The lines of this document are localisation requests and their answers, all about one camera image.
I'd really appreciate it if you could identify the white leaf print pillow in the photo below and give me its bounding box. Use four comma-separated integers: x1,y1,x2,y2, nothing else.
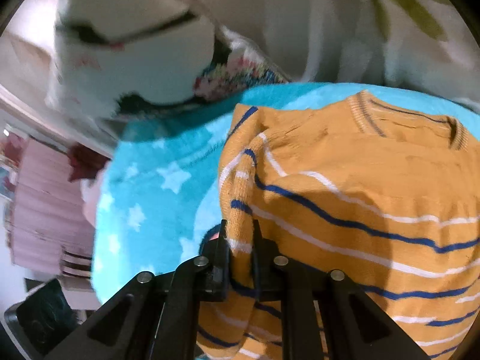
192,0,479,110

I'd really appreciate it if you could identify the teal star fleece blanket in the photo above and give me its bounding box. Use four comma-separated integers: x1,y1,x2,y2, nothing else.
92,83,479,302

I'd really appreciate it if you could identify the pink curtain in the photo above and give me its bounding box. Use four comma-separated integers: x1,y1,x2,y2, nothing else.
8,139,95,279

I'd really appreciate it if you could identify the floral print pillow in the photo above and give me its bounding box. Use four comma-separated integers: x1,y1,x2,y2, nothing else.
46,0,286,121

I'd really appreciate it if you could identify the mustard striped knit sweater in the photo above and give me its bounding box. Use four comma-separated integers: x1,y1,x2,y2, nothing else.
197,91,479,359

